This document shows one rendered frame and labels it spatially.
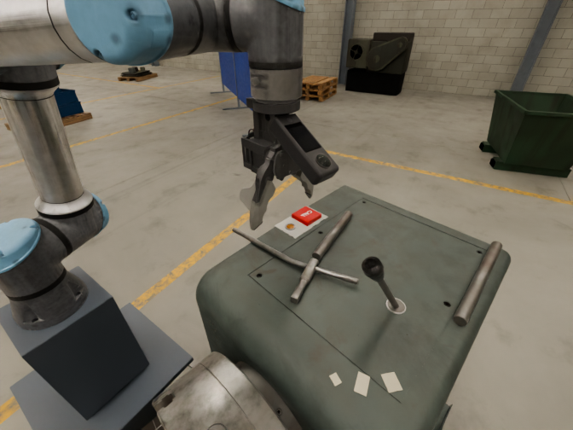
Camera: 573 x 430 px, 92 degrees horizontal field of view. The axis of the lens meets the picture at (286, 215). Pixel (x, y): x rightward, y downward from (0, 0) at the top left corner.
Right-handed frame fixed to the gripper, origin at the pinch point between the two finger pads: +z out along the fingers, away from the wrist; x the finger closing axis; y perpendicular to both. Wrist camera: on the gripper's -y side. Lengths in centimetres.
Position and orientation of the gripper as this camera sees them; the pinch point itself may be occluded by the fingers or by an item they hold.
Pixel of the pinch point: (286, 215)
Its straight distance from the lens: 51.5
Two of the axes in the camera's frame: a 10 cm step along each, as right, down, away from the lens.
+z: 0.0, 8.2, 5.7
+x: -7.1, 4.0, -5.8
